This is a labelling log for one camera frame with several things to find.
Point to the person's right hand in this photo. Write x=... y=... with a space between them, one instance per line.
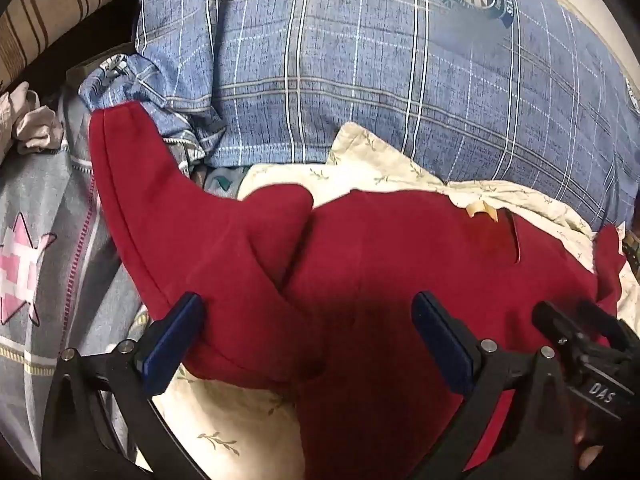
x=586 y=435

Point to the grey blanket with pink star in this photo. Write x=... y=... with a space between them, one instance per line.
x=45 y=240

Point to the red garment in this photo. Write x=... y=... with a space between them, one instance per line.
x=350 y=270

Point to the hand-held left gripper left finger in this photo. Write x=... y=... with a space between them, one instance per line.
x=170 y=345

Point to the crumpled pale pink cloth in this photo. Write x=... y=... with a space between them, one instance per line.
x=32 y=120

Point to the cream floral bed sheet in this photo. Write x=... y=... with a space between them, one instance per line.
x=380 y=160

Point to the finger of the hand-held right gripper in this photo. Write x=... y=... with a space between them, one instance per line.
x=552 y=320
x=607 y=325

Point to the teal patterned cloth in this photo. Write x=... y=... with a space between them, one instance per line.
x=222 y=180

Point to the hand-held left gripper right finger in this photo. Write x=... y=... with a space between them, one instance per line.
x=442 y=345

